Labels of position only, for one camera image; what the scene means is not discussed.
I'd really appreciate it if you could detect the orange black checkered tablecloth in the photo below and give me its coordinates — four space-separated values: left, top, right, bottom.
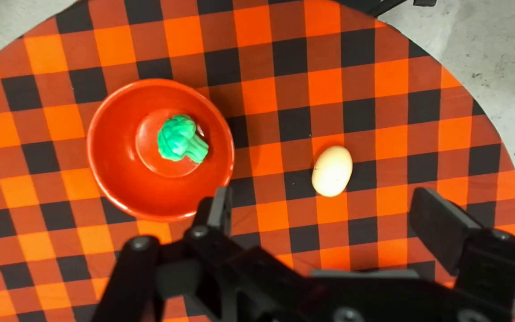
0 0 515 322

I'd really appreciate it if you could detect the green toy broccoli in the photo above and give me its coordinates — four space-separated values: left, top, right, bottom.
157 114 210 164

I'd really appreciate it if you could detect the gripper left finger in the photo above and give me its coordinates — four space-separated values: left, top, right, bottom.
91 186 312 322

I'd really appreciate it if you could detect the red bowl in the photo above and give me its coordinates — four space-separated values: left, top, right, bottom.
86 79 235 222

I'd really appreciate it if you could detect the beige egg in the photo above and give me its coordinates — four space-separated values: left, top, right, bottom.
312 145 354 198

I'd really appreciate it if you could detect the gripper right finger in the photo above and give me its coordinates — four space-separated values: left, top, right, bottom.
409 187 515 322

